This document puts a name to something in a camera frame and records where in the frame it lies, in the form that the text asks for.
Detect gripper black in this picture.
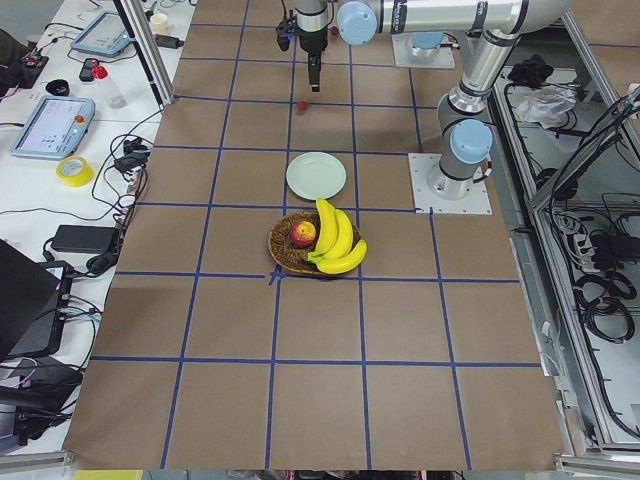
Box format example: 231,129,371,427
295,0,328,93

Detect pale green plate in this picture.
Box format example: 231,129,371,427
286,152,346,200

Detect paper cup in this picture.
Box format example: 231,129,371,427
150,12,168,35

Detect red apple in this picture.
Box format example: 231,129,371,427
290,220,317,248

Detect wicker basket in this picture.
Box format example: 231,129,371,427
268,212,363,276

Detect yellow banana bunch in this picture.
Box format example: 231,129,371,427
307,198,368,275

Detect clear bottle red cap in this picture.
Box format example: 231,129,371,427
91,62,127,109

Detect far blue teach pendant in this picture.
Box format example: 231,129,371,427
71,11,131,57

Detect blue teach pendant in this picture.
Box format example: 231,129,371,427
11,96,95,160
71,11,131,57

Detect crumpled white cloth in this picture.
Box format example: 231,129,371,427
514,86,577,129

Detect black round cap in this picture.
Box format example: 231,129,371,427
45,79,70,97

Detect yellow tape roll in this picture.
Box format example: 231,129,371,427
56,155,94,188

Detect near blue teach pendant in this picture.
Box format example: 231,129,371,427
11,96,95,160

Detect black power adapter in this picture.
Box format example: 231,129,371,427
51,225,118,254

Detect black laptop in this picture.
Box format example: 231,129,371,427
1,242,72,360

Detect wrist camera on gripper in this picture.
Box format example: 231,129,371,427
275,18,296,52

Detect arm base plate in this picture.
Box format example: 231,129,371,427
392,31,455,70
408,153,492,215

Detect aluminium frame post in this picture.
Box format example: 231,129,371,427
113,0,174,108

